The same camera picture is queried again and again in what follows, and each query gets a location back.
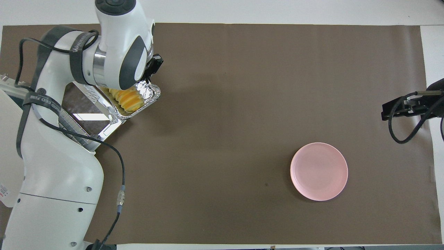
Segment metal wire oven rack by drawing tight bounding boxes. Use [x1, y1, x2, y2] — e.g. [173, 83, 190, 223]
[57, 116, 102, 153]

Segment glass oven door metal frame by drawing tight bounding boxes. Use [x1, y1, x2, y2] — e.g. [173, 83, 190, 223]
[60, 81, 127, 152]

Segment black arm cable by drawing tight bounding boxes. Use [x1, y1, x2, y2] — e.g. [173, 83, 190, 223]
[15, 29, 126, 250]
[387, 91, 444, 144]

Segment aluminium foil tray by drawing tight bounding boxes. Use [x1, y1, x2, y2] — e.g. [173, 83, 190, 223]
[98, 79, 162, 121]

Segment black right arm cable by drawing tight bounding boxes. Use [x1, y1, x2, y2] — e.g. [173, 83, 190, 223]
[387, 91, 444, 144]

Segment pink round plate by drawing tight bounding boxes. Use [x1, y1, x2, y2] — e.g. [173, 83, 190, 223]
[290, 142, 349, 201]

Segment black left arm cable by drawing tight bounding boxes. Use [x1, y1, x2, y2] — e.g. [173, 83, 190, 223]
[15, 29, 126, 250]

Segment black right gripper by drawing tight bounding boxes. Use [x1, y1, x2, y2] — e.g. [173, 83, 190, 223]
[381, 91, 430, 122]

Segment brown table mat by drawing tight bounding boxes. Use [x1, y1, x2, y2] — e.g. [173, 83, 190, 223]
[0, 23, 443, 244]

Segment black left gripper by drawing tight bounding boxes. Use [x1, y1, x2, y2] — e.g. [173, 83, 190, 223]
[144, 53, 164, 82]

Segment sliced yellow bread loaf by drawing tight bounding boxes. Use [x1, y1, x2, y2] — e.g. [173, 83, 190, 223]
[108, 86, 144, 113]

